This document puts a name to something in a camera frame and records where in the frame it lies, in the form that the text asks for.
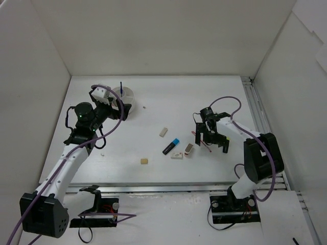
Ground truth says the red ballpoint pen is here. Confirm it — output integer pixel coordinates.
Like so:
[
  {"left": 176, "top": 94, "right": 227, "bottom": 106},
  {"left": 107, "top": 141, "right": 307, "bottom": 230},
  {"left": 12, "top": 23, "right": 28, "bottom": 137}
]
[{"left": 192, "top": 131, "right": 212, "bottom": 153}]

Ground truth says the blue ballpoint pen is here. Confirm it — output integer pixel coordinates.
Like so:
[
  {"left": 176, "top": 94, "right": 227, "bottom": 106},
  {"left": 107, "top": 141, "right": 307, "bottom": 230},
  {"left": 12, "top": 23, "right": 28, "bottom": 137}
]
[{"left": 120, "top": 81, "right": 123, "bottom": 97}]

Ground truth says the black yellow-capped highlighter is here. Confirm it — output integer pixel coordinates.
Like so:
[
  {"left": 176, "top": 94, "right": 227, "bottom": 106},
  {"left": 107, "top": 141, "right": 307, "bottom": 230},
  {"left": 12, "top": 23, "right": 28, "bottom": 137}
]
[{"left": 222, "top": 137, "right": 230, "bottom": 154}]

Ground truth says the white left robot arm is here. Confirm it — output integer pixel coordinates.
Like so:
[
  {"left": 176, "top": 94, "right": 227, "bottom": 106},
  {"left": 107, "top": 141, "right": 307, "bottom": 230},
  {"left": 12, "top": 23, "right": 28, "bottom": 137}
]
[{"left": 19, "top": 85, "right": 132, "bottom": 238}]

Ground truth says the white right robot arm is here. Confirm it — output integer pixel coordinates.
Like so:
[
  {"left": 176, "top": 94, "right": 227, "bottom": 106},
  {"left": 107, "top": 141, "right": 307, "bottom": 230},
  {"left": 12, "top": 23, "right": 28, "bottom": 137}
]
[{"left": 195, "top": 107, "right": 284, "bottom": 210}]

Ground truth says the white round divided container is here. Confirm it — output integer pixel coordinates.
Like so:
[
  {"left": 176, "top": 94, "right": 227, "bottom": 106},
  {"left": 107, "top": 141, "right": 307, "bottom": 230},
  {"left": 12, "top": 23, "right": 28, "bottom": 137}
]
[{"left": 112, "top": 86, "right": 135, "bottom": 115}]

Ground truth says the red white sleeved eraser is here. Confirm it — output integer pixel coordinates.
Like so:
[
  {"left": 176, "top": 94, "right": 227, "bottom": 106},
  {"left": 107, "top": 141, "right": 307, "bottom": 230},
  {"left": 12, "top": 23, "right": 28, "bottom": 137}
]
[{"left": 184, "top": 143, "right": 194, "bottom": 157}]

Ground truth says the black blue-capped highlighter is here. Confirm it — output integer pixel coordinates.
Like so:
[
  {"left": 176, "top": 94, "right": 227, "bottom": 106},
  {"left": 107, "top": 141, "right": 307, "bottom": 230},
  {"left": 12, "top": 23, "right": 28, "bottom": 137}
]
[{"left": 162, "top": 138, "right": 179, "bottom": 155}]

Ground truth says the white rectangular eraser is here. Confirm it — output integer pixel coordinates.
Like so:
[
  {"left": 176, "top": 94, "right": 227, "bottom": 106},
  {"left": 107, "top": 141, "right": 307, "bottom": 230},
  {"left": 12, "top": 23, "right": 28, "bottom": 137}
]
[{"left": 159, "top": 128, "right": 168, "bottom": 137}]

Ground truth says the white eraser red print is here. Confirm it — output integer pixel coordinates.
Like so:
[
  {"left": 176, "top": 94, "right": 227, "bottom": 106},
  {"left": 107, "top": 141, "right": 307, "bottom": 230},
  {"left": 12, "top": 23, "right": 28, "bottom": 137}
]
[{"left": 171, "top": 152, "right": 183, "bottom": 159}]

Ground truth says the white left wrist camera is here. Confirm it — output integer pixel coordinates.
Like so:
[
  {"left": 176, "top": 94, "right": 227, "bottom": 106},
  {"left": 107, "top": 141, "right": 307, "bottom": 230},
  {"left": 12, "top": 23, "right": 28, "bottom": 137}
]
[{"left": 90, "top": 84, "right": 110, "bottom": 105}]

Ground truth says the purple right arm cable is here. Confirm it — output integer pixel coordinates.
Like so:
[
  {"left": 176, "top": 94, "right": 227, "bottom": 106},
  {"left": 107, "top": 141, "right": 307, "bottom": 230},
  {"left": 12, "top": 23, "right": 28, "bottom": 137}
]
[{"left": 209, "top": 96, "right": 278, "bottom": 203}]

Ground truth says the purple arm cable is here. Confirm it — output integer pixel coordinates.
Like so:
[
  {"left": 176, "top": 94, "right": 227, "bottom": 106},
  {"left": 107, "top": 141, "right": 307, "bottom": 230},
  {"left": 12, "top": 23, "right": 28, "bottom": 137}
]
[
  {"left": 209, "top": 96, "right": 278, "bottom": 203},
  {"left": 5, "top": 84, "right": 137, "bottom": 244}
]

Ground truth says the aluminium rail frame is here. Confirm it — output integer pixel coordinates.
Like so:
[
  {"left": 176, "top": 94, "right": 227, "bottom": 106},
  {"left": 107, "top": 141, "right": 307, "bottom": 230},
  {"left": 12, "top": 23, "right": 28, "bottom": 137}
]
[{"left": 38, "top": 76, "right": 321, "bottom": 245}]

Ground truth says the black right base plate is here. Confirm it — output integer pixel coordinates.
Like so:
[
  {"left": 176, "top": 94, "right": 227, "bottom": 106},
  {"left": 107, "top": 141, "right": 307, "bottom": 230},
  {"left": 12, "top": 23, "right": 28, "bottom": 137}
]
[{"left": 209, "top": 195, "right": 261, "bottom": 225}]

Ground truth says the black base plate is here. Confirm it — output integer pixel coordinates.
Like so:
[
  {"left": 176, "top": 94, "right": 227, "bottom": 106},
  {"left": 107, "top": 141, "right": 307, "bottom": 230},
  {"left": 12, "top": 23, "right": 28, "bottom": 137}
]
[
  {"left": 209, "top": 195, "right": 261, "bottom": 225},
  {"left": 69, "top": 185, "right": 119, "bottom": 228}
]

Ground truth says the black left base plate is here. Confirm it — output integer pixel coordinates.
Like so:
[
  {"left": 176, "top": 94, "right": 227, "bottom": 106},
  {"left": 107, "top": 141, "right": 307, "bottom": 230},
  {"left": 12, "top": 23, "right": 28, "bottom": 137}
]
[{"left": 69, "top": 185, "right": 119, "bottom": 228}]

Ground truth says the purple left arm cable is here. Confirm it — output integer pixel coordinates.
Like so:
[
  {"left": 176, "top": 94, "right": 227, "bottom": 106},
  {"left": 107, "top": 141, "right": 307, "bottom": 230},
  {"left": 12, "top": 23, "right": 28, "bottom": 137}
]
[{"left": 5, "top": 84, "right": 137, "bottom": 244}]

